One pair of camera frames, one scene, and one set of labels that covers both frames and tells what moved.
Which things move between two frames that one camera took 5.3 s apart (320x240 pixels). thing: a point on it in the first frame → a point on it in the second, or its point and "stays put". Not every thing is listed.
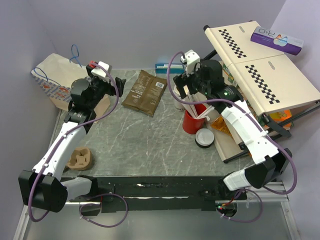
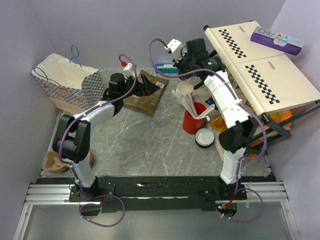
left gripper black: [111, 89] → [147, 88]
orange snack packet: [219, 124] stays put
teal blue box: [174, 68] stays put
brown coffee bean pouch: [145, 93] stays put
